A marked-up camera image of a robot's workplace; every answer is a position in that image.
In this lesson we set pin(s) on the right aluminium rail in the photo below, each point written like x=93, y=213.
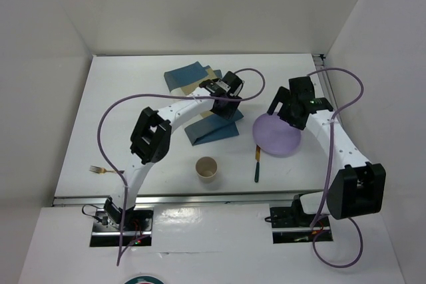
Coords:
x=319, y=62

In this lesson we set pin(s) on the aluminium rail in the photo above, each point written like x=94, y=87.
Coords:
x=319, y=62
x=220, y=198

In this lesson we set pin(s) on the green round sticker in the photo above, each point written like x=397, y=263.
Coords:
x=144, y=279

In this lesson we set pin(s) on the beige cup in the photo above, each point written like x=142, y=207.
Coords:
x=206, y=169

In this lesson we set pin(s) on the purple plate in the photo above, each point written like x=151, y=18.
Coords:
x=275, y=136

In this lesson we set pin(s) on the front aluminium rail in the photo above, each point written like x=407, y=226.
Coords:
x=220, y=198

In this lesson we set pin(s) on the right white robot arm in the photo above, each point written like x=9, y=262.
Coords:
x=353, y=185

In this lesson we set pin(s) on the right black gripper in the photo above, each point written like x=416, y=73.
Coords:
x=284, y=96

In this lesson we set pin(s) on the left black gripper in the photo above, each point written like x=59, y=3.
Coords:
x=228, y=112

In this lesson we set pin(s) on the green handled gold knife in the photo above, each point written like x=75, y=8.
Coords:
x=257, y=170

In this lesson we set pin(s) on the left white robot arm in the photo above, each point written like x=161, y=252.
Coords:
x=151, y=136

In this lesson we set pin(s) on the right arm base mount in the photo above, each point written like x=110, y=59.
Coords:
x=289, y=226

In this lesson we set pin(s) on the green handled gold fork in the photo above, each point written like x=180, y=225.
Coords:
x=101, y=170

